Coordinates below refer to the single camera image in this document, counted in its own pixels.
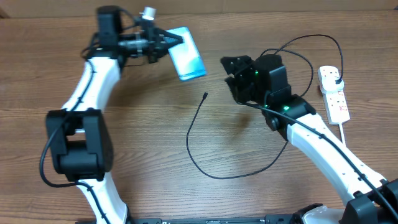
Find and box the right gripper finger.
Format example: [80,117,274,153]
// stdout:
[224,77,239,103]
[220,55,252,75]

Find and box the Samsung Galaxy smartphone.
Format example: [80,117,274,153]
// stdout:
[167,27,206,82]

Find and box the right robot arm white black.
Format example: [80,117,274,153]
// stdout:
[220,54,397,223]

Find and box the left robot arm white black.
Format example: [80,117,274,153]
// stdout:
[39,6,183,223]

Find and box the white charger plug adapter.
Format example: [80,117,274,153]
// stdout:
[320,77,345,94]

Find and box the white power strip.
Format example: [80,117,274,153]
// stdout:
[318,65,350,124]

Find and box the white power strip cord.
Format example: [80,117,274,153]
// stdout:
[338,123,348,147]

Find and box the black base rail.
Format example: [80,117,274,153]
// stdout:
[74,213,299,224]

